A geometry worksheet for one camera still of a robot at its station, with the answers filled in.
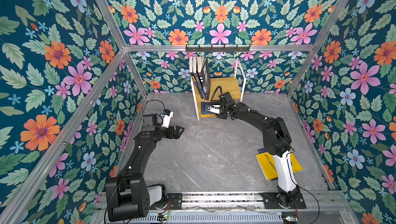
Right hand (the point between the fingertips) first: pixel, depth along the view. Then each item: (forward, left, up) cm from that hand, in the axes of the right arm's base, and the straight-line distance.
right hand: (218, 106), depth 100 cm
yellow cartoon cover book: (-36, -25, -8) cm, 45 cm away
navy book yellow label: (-4, +10, 0) cm, 11 cm away
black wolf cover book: (+1, +9, +25) cm, 27 cm away
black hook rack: (+22, +1, +28) cm, 36 cm away
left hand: (-19, +24, +7) cm, 31 cm away
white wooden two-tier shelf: (+7, -9, +10) cm, 15 cm away
